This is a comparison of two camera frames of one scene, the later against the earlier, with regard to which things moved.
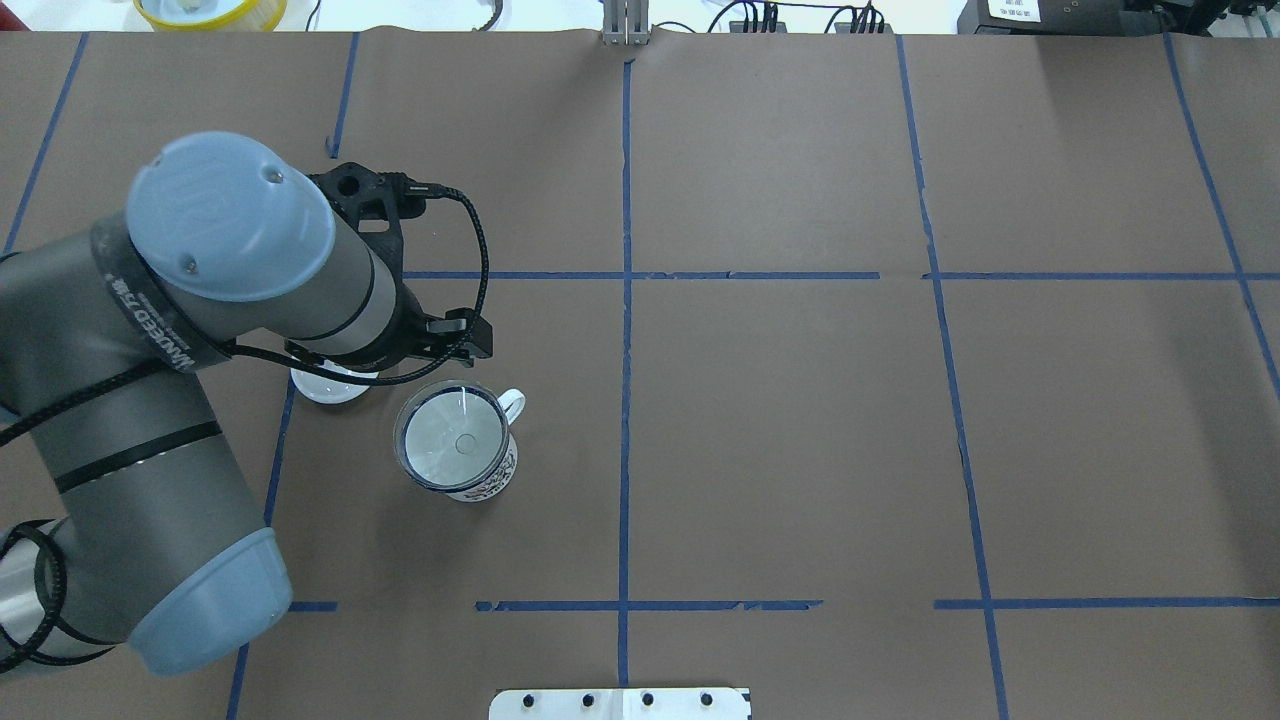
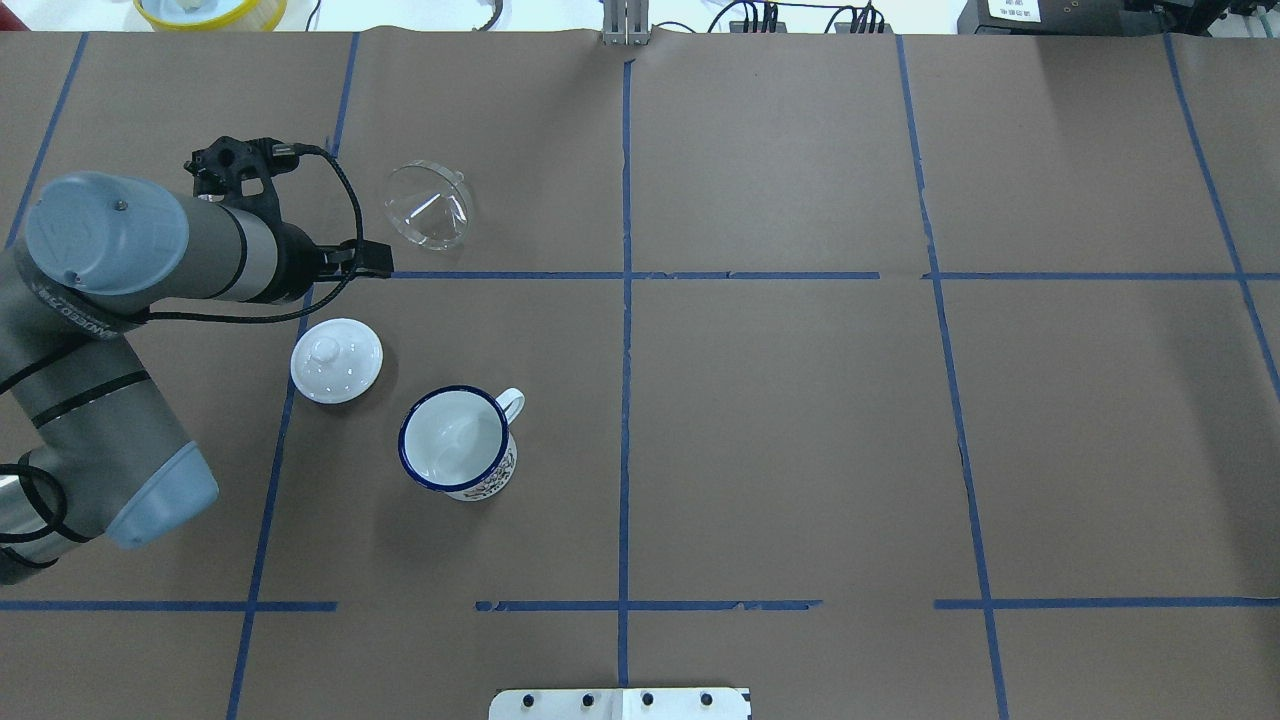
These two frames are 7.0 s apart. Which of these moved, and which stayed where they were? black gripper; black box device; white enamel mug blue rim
Moved: black gripper
Stayed: black box device; white enamel mug blue rim
